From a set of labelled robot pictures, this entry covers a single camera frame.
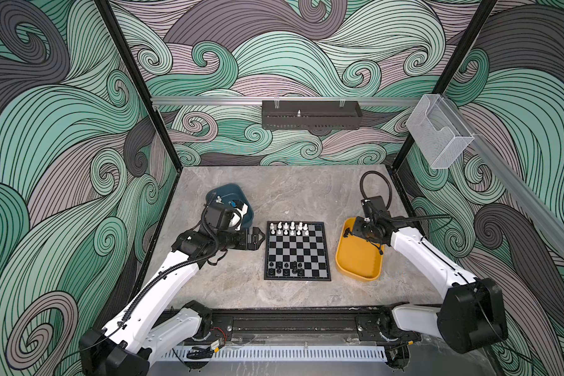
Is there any black white chessboard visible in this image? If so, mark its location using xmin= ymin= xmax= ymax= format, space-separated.
xmin=264 ymin=222 xmax=332 ymax=281

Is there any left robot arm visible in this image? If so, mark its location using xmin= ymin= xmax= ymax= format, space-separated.
xmin=79 ymin=227 xmax=266 ymax=375

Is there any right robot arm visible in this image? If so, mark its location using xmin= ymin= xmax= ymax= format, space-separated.
xmin=349 ymin=196 xmax=509 ymax=354

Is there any white chess pieces group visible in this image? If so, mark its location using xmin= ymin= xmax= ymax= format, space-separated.
xmin=267 ymin=222 xmax=319 ymax=237

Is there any black chess pieces group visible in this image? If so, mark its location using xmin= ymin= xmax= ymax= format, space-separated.
xmin=266 ymin=262 xmax=306 ymax=278

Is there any yellow plastic tray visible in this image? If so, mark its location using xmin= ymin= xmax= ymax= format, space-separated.
xmin=335 ymin=217 xmax=385 ymax=282

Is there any teal plastic bin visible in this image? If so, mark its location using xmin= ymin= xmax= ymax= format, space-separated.
xmin=205 ymin=183 xmax=254 ymax=230

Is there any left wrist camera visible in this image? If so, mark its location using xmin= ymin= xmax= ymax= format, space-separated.
xmin=229 ymin=206 xmax=248 ymax=231

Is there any clear plastic wall box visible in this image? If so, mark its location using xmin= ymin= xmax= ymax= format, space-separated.
xmin=406 ymin=94 xmax=474 ymax=170

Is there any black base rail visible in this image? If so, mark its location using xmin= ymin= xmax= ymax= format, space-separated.
xmin=180 ymin=302 xmax=442 ymax=348

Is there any white slotted cable duct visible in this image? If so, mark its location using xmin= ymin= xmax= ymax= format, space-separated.
xmin=159 ymin=345 xmax=389 ymax=363

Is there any black perforated wall shelf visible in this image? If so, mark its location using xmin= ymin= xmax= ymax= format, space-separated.
xmin=261 ymin=101 xmax=363 ymax=132

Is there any aluminium wall rail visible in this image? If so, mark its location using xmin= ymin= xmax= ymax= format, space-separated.
xmin=150 ymin=96 xmax=420 ymax=107

